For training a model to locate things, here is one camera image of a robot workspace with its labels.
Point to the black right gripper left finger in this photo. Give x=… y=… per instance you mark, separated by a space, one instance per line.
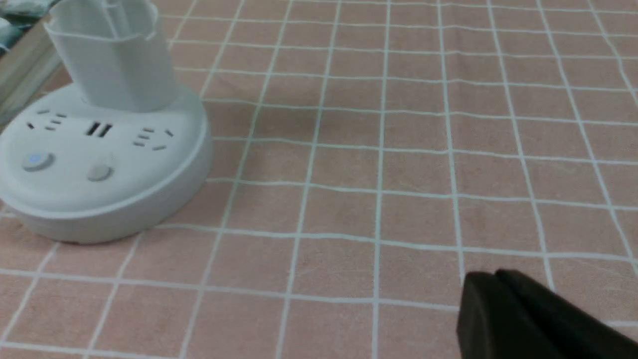
x=493 y=324

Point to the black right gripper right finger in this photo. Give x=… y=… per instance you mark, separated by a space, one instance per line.
x=575 y=333

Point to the white desk lamp with sockets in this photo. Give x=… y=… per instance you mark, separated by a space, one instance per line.
x=121 y=148

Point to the pink checkered tablecloth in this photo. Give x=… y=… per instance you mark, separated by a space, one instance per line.
x=368 y=153

